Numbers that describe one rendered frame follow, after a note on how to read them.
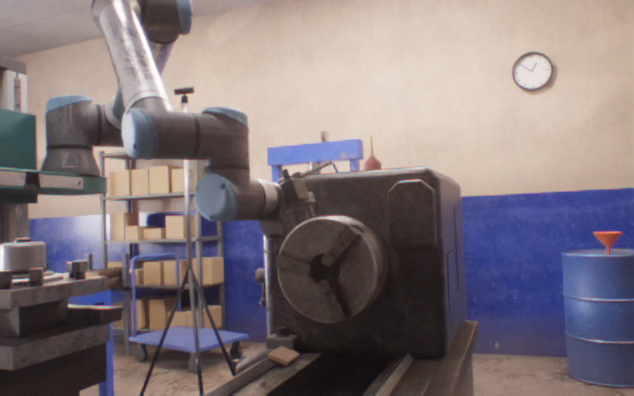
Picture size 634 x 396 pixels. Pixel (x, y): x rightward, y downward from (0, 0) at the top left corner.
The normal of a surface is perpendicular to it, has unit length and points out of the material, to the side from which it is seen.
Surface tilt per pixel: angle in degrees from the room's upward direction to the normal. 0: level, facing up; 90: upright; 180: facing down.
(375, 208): 90
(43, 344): 90
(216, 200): 95
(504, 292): 90
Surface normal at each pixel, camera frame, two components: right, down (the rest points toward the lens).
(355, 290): -0.37, -0.02
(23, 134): 0.95, -0.05
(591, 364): -0.79, 0.01
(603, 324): -0.57, 0.00
